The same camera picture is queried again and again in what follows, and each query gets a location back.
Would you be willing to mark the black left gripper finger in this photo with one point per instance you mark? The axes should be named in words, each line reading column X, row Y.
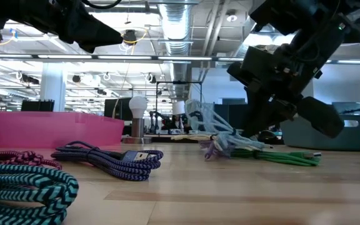
column 95, row 36

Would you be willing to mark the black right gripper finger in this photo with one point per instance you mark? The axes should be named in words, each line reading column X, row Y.
column 261, row 115
column 322, row 117

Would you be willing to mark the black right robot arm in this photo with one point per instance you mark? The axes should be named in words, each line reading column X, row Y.
column 308, row 15

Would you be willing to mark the dark office partition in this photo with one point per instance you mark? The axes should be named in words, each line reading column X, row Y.
column 230, row 115

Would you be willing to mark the grey teal plastic bin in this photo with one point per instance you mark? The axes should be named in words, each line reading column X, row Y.
column 355, row 137

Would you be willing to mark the large black background monitor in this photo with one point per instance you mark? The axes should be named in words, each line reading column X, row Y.
column 117, row 109

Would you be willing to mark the light bulb on metal base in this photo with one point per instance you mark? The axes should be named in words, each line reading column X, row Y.
column 137, row 106

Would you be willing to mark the white shade background lamp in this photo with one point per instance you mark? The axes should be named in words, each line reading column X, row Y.
column 178, row 107

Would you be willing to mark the person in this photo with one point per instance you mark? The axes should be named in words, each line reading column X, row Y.
column 177, row 120

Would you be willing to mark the long ceiling light bar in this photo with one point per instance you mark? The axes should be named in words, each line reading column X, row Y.
column 183, row 58

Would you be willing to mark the small black background monitor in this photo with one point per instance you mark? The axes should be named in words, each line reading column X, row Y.
column 36, row 106

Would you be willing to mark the pink translucent plastic bin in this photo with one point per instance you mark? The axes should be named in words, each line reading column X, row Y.
column 58, row 129

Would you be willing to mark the slanted silver ceiling duct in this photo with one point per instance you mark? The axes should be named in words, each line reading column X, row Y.
column 242, row 50

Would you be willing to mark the silver ribbed ceiling duct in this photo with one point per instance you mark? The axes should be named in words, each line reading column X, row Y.
column 177, row 22

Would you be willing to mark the black metal frame stand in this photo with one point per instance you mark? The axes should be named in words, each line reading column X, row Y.
column 180, row 82

